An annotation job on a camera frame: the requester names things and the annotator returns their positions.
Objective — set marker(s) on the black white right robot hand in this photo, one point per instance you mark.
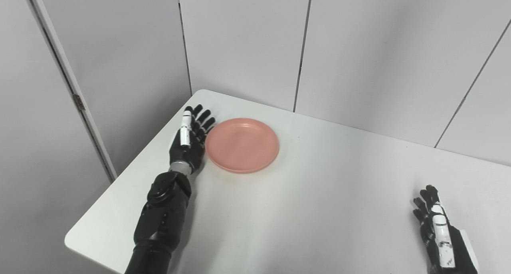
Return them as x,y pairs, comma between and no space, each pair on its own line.
443,238

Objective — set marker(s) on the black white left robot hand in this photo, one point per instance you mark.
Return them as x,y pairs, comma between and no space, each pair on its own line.
187,146

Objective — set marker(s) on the pink plate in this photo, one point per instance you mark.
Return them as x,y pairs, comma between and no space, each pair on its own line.
241,145

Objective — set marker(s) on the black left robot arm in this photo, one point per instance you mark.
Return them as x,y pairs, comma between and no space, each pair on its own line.
161,222

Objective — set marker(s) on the metal partition hinge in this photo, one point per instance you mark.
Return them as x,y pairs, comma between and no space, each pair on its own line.
79,102

